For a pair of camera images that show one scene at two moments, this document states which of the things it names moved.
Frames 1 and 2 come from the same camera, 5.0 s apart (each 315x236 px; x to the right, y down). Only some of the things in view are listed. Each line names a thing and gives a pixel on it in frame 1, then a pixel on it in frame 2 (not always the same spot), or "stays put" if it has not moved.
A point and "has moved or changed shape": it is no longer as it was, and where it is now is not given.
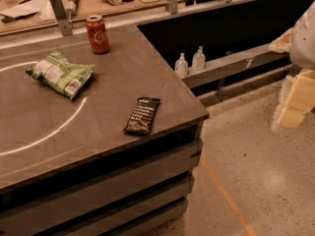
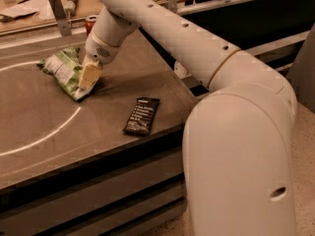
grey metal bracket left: (62, 16) stays put
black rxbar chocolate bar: (143, 115) stays put
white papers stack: (34, 12) stays put
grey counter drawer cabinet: (142, 189) stays put
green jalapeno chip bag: (62, 74) has moved or changed shape
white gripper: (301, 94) -> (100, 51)
